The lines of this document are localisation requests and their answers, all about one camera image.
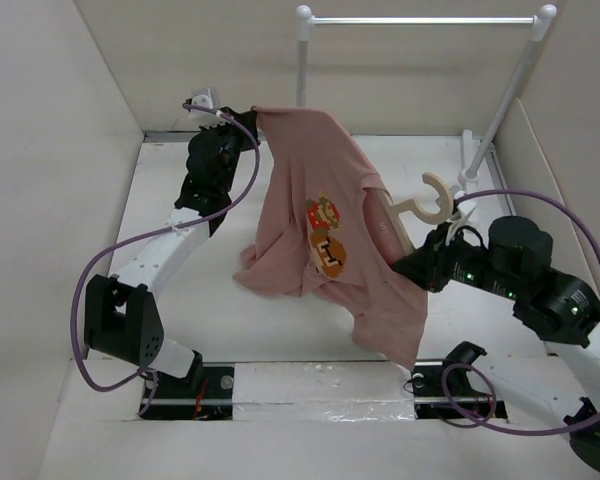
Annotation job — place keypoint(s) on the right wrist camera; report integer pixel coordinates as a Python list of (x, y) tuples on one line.
[(461, 217)]

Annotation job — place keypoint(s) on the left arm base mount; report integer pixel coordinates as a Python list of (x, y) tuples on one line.
[(205, 394)]

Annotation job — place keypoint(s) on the pink t-shirt with pixel print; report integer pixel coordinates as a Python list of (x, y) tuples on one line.
[(323, 230)]

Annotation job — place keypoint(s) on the white clothes rack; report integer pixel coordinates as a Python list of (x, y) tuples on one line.
[(428, 75)]

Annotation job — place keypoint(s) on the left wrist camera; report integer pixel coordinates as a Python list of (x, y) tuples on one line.
[(202, 103)]

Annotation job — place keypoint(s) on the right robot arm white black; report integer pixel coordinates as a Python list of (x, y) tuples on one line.
[(563, 311)]

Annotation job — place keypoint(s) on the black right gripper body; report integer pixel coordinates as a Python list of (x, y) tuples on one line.
[(462, 262)]

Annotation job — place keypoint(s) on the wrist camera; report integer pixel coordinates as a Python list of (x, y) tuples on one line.
[(461, 217), (202, 103)]

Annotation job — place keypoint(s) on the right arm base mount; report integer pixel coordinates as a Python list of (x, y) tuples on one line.
[(425, 384)]

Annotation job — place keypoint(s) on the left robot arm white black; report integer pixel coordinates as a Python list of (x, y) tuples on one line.
[(121, 317)]

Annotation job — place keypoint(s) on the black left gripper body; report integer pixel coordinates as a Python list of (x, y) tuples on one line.
[(232, 138)]

